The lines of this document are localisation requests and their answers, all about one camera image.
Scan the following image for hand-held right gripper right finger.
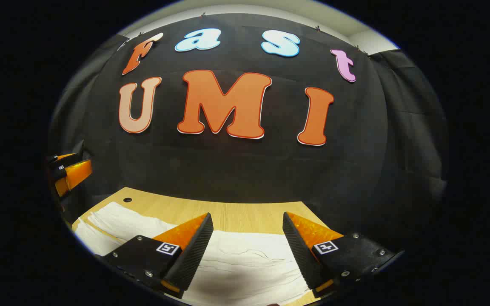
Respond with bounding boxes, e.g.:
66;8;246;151
282;212;405;298

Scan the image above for white jeans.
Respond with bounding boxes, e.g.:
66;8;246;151
74;202;313;306

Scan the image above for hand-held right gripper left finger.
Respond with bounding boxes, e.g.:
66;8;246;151
100;212;214;299

